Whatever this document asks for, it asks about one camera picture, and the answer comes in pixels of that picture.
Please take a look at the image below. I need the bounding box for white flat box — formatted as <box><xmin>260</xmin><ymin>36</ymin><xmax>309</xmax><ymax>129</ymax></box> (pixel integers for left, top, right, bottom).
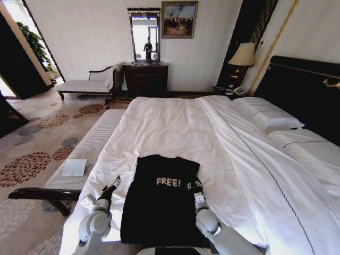
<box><xmin>61</xmin><ymin>158</ymin><xmax>88</xmax><ymax>177</ymax></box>

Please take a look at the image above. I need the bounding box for black T-shirt with FREE print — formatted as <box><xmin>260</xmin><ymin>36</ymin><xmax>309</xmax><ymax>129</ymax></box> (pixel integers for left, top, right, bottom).
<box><xmin>120</xmin><ymin>155</ymin><xmax>211</xmax><ymax>245</ymax></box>

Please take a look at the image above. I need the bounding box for white upholstered dark wood bench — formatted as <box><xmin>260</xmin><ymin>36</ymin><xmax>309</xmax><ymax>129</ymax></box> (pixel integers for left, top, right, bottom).
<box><xmin>7</xmin><ymin>108</ymin><xmax>129</xmax><ymax>216</ymax></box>

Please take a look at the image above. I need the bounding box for white duvet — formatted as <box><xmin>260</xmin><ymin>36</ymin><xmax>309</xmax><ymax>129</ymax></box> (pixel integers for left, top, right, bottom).
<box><xmin>79</xmin><ymin>95</ymin><xmax>340</xmax><ymax>255</ymax></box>

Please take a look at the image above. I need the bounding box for dark nightstand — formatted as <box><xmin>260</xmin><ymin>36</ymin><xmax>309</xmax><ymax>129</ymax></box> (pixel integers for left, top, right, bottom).
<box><xmin>212</xmin><ymin>85</ymin><xmax>251</xmax><ymax>101</ymax></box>

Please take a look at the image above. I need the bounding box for white pillow with dark piping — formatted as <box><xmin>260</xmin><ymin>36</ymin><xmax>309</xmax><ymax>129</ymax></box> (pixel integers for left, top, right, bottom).
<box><xmin>233</xmin><ymin>97</ymin><xmax>305</xmax><ymax>132</ymax></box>
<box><xmin>267</xmin><ymin>128</ymin><xmax>340</xmax><ymax>191</ymax></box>

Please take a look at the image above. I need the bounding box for white chaise longue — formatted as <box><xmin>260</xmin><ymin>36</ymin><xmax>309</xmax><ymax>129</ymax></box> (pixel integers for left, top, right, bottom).
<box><xmin>56</xmin><ymin>65</ymin><xmax>119</xmax><ymax>101</ymax></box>

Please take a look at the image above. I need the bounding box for dark wooden dresser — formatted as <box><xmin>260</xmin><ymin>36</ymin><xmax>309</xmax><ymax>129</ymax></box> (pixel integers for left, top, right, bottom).
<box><xmin>122</xmin><ymin>62</ymin><xmax>169</xmax><ymax>93</ymax></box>

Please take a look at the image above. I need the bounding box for black headboard with gold ornament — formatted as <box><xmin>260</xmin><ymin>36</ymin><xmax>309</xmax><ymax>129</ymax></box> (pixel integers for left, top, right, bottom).
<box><xmin>253</xmin><ymin>55</ymin><xmax>340</xmax><ymax>147</ymax></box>

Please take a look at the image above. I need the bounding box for table lamp with cream shade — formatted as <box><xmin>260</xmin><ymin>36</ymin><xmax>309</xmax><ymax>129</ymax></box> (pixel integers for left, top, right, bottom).
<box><xmin>227</xmin><ymin>42</ymin><xmax>257</xmax><ymax>82</ymax></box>

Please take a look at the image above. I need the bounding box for dark framed upright mirror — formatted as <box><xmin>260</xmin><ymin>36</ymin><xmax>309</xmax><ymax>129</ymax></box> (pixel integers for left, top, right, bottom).
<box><xmin>126</xmin><ymin>7</ymin><xmax>162</xmax><ymax>63</ymax></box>

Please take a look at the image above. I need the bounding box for dark wooden door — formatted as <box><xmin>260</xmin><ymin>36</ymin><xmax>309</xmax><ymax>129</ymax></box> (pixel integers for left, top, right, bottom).
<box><xmin>0</xmin><ymin>10</ymin><xmax>52</xmax><ymax>101</ymax></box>

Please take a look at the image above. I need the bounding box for green leafy plant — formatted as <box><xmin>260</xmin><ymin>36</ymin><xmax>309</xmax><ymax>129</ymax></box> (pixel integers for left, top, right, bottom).
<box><xmin>16</xmin><ymin>21</ymin><xmax>54</xmax><ymax>73</ymax></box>

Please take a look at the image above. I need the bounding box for gold framed painting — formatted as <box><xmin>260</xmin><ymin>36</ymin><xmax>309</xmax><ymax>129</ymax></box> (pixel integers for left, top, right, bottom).
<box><xmin>161</xmin><ymin>1</ymin><xmax>199</xmax><ymax>40</ymax></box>

